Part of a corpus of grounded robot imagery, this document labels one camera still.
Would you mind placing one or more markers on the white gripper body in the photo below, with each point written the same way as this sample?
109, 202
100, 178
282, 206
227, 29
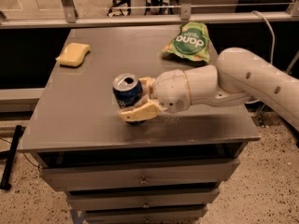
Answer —
170, 89

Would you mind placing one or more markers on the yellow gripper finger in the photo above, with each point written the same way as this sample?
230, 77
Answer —
147, 85
149, 110

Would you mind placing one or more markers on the blue pepsi can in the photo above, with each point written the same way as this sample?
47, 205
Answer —
127, 90

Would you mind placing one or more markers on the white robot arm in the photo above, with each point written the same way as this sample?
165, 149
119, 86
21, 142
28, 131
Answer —
236, 76

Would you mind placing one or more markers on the green snack bag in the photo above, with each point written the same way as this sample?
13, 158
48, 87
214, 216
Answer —
191, 43

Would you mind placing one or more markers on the grey drawer cabinet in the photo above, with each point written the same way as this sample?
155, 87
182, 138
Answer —
76, 121

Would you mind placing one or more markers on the yellow sponge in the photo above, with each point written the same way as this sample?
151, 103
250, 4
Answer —
73, 55

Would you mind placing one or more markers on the middle grey drawer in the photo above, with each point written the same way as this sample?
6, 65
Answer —
143, 199

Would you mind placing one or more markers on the grey drawer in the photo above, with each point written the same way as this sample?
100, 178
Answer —
138, 175
150, 215
143, 199

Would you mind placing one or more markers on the top grey drawer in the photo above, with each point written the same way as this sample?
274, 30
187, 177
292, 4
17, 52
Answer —
138, 175

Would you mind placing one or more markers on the grey metal railing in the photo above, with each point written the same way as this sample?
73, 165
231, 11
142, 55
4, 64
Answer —
30, 14

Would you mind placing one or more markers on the bottom grey drawer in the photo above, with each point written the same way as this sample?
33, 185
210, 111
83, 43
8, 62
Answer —
150, 215

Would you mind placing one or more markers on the black bar on floor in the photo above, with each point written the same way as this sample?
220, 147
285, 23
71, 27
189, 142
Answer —
9, 156

